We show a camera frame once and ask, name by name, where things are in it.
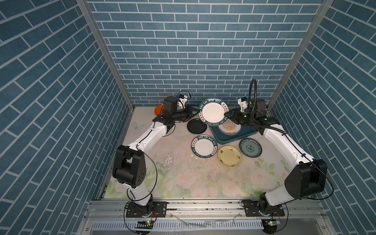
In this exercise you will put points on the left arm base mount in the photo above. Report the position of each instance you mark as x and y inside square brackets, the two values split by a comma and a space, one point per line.
[154, 208]

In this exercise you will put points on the green blue floral plate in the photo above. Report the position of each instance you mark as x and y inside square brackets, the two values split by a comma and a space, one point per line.
[250, 148]

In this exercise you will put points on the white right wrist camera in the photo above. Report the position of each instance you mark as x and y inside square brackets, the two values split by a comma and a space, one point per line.
[242, 102]

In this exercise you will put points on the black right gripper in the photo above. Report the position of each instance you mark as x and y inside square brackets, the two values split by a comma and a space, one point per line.
[234, 115]

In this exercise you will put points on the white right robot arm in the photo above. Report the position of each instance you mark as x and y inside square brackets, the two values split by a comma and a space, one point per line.
[307, 175]

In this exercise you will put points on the aluminium front rail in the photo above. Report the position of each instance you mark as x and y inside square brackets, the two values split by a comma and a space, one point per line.
[205, 217]

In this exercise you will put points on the black plate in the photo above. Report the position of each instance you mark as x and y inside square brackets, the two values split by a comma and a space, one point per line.
[196, 126]

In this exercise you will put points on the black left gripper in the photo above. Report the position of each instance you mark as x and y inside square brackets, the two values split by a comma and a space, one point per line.
[188, 114]

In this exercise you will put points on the yellow floral plate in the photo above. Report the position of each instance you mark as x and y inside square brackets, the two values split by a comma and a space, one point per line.
[229, 156]

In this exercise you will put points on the green rim plate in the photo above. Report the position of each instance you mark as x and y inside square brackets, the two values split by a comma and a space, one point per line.
[212, 110]
[204, 146]

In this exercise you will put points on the orange sunburst plate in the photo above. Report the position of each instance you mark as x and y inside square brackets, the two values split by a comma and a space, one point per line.
[229, 128]

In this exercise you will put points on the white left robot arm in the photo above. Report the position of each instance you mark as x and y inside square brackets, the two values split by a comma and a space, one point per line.
[129, 166]

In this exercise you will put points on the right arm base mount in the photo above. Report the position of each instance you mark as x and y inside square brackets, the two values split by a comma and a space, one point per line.
[261, 208]

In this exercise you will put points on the teal plastic bin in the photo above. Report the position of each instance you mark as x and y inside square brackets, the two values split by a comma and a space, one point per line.
[223, 139]

